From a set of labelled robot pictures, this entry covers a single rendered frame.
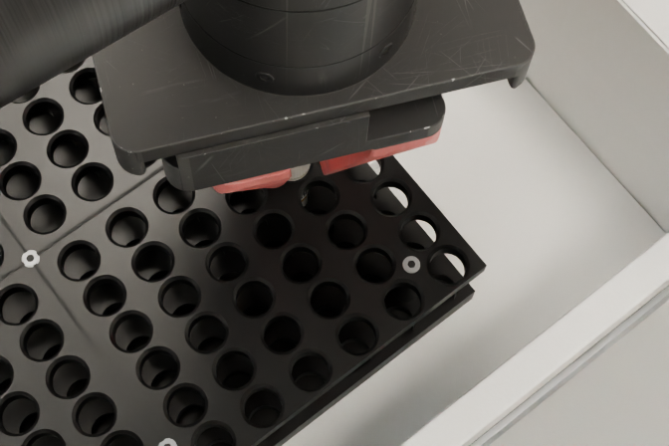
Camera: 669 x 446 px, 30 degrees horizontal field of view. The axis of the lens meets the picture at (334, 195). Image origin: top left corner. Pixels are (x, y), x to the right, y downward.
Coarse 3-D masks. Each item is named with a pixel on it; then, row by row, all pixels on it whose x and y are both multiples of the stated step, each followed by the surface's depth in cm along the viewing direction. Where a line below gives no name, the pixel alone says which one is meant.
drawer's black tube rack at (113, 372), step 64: (0, 128) 40; (64, 128) 40; (0, 192) 39; (64, 192) 39; (128, 192) 40; (192, 192) 40; (256, 192) 43; (320, 192) 43; (384, 192) 43; (0, 256) 42; (64, 256) 39; (128, 256) 39; (192, 256) 39; (256, 256) 39; (320, 256) 39; (384, 256) 40; (0, 320) 38; (64, 320) 38; (128, 320) 42; (192, 320) 38; (256, 320) 38; (320, 320) 38; (384, 320) 38; (0, 384) 40; (64, 384) 40; (128, 384) 37; (192, 384) 37; (256, 384) 37; (320, 384) 41
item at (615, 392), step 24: (624, 336) 53; (648, 336) 53; (600, 360) 52; (624, 360) 52; (648, 360) 52; (576, 384) 52; (600, 384) 52; (624, 384) 52; (648, 384) 52; (552, 408) 51; (576, 408) 51; (600, 408) 51; (624, 408) 52; (648, 408) 52; (528, 432) 51; (552, 432) 51; (576, 432) 51; (600, 432) 51; (624, 432) 51; (648, 432) 51
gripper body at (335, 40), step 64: (192, 0) 27; (256, 0) 25; (320, 0) 25; (384, 0) 26; (448, 0) 30; (512, 0) 30; (128, 64) 29; (192, 64) 29; (256, 64) 28; (320, 64) 28; (384, 64) 29; (448, 64) 29; (512, 64) 29; (128, 128) 28; (192, 128) 28; (256, 128) 29
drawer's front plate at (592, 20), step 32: (544, 0) 43; (576, 0) 41; (608, 0) 40; (640, 0) 39; (544, 32) 45; (576, 32) 43; (608, 32) 41; (640, 32) 39; (544, 64) 46; (576, 64) 44; (608, 64) 42; (640, 64) 40; (544, 96) 48; (576, 96) 46; (608, 96) 43; (640, 96) 42; (576, 128) 47; (608, 128) 45; (640, 128) 43; (608, 160) 47; (640, 160) 44; (640, 192) 46
